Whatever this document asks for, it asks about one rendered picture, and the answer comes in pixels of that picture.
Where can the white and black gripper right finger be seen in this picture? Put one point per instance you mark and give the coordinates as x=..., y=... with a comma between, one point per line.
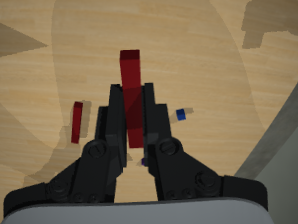
x=181, y=176

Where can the red rod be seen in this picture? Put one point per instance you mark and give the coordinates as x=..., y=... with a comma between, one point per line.
x=131, y=85
x=76, y=122

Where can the small blue cube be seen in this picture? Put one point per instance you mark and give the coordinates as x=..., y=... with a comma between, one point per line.
x=180, y=114

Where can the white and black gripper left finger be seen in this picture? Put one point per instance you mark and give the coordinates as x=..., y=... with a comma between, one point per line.
x=85, y=180

